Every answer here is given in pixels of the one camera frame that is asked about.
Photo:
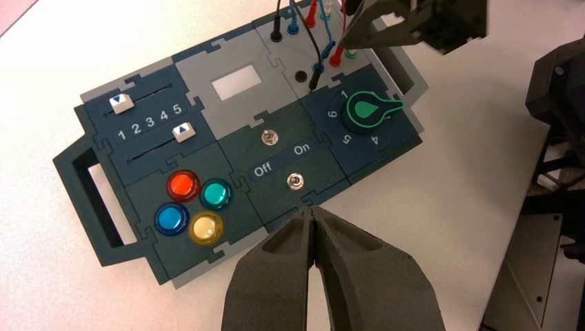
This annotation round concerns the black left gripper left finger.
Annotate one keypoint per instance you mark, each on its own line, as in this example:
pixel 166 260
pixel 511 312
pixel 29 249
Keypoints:
pixel 269 292

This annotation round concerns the teal and grey task box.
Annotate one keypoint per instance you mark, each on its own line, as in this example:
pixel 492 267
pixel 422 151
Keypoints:
pixel 228 114

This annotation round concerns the silver metal toggle switch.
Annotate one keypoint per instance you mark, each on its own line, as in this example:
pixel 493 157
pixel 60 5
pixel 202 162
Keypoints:
pixel 295 182
pixel 269 137

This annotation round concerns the red round push button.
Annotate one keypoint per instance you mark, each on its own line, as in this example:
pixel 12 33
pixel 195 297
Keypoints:
pixel 183 185

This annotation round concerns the blue round push button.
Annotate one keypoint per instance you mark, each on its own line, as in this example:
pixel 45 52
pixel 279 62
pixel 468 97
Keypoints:
pixel 172 219

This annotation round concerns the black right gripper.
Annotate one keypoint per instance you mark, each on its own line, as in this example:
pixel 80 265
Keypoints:
pixel 450 23

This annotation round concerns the yellow round push button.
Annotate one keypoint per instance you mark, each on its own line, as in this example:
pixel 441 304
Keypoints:
pixel 206 228

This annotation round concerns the white slider knob up triangle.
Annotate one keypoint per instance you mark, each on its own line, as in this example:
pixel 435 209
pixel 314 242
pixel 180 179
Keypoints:
pixel 183 132

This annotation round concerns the green round push button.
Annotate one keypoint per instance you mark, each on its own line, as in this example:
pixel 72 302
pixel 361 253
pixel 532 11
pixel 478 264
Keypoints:
pixel 215 194

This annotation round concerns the white slider knob down triangle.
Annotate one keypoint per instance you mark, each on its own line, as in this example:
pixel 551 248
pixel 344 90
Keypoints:
pixel 121 103

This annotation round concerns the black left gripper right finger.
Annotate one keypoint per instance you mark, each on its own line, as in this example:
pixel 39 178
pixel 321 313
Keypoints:
pixel 370 288

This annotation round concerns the green rotary selector knob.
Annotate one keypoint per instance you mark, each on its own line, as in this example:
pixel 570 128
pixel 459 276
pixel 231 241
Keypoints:
pixel 368 110

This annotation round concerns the grey metal stand plate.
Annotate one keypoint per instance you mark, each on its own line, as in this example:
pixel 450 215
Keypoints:
pixel 521 283

